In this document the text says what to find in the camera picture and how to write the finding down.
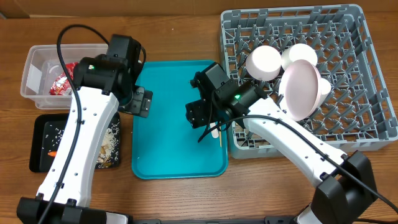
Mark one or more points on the pile of rice and nuts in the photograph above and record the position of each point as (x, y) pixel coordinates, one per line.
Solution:
(109, 150)

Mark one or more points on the red snack wrapper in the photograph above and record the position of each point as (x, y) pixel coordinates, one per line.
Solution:
(61, 85)

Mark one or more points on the white plastic fork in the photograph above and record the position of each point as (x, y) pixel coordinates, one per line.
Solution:
(215, 132)

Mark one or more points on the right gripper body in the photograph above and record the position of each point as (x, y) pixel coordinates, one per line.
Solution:
(206, 111)

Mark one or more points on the white plastic cup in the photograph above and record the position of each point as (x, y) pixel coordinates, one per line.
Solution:
(325, 90)

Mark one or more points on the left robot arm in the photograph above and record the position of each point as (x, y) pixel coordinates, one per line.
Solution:
(102, 86)

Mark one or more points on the orange carrot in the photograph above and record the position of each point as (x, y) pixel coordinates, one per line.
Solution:
(52, 153)

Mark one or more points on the large white plate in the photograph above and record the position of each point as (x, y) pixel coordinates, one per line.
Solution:
(300, 90)

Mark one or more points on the teal plastic tray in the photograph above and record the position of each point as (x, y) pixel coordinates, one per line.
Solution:
(164, 145)

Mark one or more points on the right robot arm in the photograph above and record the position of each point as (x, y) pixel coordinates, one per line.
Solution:
(344, 185)

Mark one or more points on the black plastic tray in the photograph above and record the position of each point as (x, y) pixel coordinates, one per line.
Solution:
(38, 136)

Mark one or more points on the clear plastic bin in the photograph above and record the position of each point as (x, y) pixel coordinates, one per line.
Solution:
(42, 67)

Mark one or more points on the small bowl with nuts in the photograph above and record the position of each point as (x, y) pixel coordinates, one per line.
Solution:
(264, 63)

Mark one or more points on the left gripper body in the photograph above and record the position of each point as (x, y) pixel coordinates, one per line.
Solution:
(139, 104)

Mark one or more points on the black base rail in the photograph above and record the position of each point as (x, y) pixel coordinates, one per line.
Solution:
(199, 221)

